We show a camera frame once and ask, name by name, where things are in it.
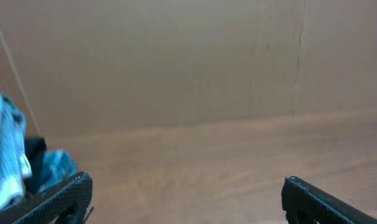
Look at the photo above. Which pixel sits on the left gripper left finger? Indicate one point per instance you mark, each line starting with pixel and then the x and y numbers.
pixel 66 202

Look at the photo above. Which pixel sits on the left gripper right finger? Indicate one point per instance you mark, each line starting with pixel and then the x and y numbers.
pixel 305 203

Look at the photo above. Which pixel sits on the light blue denim jeans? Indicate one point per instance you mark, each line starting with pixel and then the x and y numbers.
pixel 14 165

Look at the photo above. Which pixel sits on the folded blue denim jeans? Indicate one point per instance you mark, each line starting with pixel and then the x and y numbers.
pixel 57 166

